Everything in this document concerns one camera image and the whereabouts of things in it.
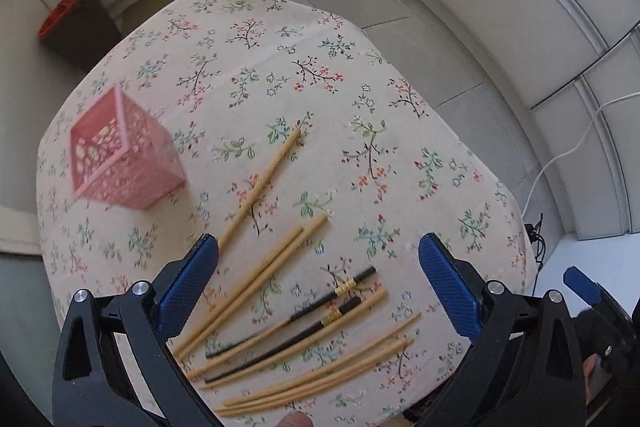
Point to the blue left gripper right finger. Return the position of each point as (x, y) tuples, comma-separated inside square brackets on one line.
[(456, 285)]

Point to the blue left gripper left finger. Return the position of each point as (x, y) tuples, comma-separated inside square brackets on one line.
[(181, 283)]

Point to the black chopstick gold band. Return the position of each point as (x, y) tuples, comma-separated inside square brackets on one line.
[(298, 338), (336, 292)]

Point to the pink perforated utensil holder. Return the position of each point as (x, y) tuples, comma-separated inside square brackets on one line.
[(122, 156)]

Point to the floral tablecloth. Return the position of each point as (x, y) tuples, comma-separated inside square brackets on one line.
[(230, 80)]

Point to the brown bin with orange rim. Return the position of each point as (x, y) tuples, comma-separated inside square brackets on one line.
[(80, 31)]

